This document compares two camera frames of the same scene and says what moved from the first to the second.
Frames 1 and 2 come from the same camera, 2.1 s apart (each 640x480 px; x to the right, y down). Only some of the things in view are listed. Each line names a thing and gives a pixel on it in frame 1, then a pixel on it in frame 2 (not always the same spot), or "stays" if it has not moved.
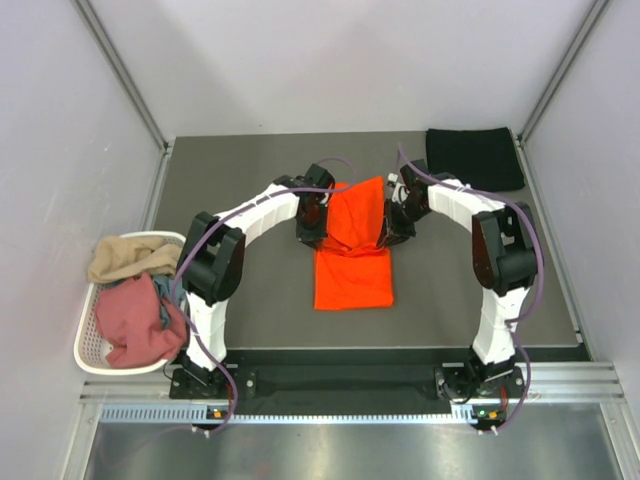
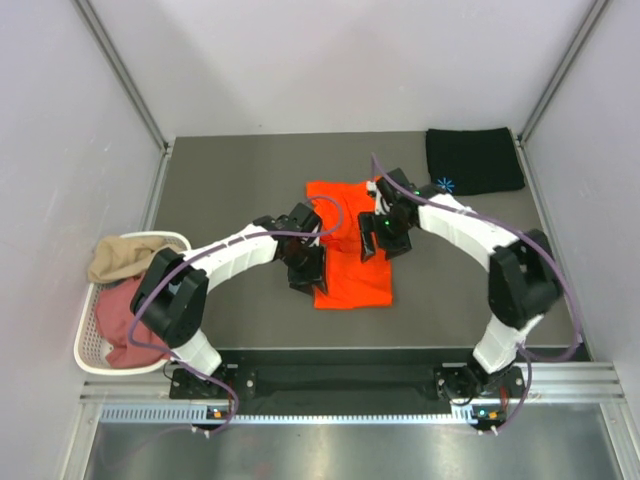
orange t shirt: [350, 269] stays
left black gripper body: [311, 227] to [305, 266]
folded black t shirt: [484, 159] stays
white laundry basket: [91, 352] stays
